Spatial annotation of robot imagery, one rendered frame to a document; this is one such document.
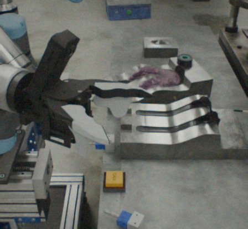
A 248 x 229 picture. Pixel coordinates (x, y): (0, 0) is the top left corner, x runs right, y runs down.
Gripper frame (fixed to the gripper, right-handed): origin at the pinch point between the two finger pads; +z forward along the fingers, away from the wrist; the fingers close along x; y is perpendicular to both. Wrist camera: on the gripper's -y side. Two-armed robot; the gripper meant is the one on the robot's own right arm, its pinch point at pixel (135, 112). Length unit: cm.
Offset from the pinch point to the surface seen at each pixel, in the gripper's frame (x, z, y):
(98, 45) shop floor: -301, -171, 106
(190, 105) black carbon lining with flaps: -87, -9, 42
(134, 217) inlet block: -32, -10, 56
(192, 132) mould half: -71, -4, 45
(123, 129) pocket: -68, -31, 51
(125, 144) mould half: -59, -25, 50
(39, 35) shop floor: -297, -255, 107
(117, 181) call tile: -45, -22, 56
